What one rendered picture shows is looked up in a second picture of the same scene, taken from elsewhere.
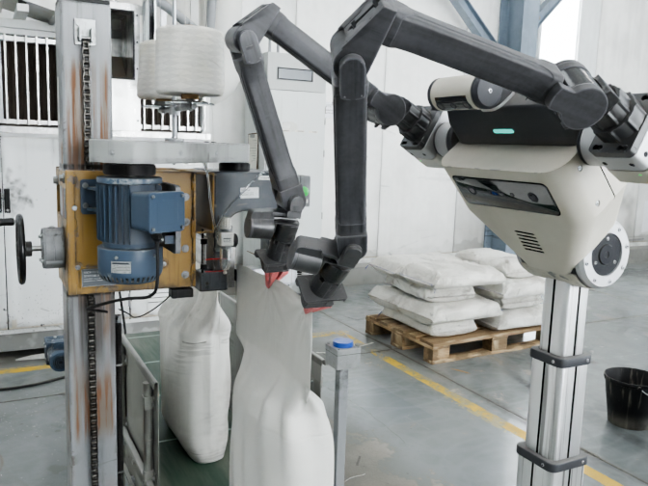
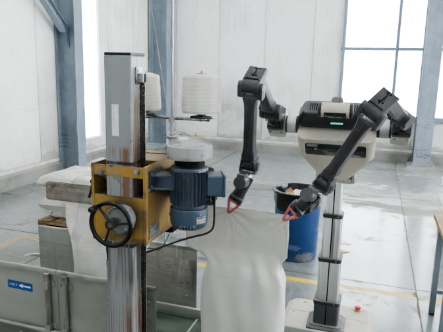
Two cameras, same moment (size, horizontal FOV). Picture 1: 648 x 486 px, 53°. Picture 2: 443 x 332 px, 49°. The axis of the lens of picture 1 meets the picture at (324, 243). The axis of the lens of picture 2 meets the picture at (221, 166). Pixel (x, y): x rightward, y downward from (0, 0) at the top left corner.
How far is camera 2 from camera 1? 1.71 m
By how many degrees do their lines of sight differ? 44
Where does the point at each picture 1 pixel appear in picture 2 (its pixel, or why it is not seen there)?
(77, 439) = not seen: outside the picture
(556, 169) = (373, 141)
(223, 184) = not seen: hidden behind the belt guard
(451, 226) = (39, 142)
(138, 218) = (214, 190)
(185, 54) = (215, 93)
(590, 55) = (104, 19)
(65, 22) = (132, 70)
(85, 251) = (149, 215)
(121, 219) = (202, 192)
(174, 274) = not seen: hidden behind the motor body
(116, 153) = (204, 155)
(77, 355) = (136, 283)
